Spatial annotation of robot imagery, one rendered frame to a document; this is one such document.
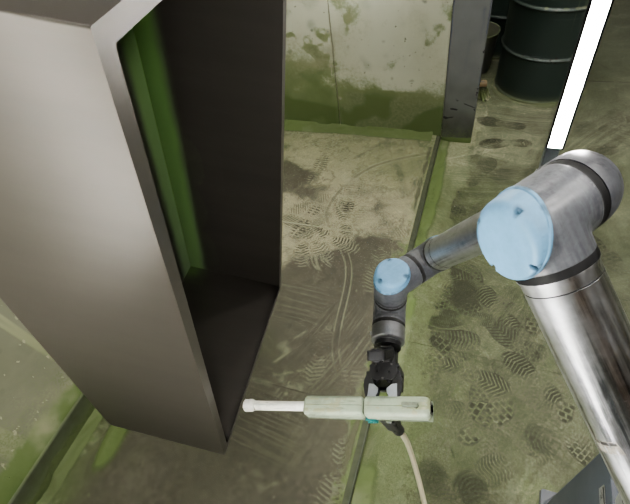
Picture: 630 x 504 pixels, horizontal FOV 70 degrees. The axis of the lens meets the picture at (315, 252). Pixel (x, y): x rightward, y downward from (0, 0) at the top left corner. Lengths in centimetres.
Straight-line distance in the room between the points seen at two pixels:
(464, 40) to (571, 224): 210
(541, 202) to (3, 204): 68
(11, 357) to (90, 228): 144
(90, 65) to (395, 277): 88
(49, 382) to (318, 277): 119
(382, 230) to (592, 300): 175
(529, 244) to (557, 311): 12
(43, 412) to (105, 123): 168
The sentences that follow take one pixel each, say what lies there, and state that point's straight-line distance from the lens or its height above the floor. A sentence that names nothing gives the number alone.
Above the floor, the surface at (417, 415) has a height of 75.
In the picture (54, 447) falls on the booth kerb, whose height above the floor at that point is 14.
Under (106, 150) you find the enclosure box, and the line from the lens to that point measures 50.
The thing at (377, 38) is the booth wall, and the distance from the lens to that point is 276.
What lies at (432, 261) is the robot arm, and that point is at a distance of 117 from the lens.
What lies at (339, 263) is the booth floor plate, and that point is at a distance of 223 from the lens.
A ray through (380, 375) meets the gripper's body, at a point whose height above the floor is 69.
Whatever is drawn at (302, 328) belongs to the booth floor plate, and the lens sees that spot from 204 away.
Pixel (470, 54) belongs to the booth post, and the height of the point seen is 56.
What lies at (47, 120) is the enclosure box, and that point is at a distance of 52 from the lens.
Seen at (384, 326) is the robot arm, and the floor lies 71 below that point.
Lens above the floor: 176
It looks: 48 degrees down
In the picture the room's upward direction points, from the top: 11 degrees counter-clockwise
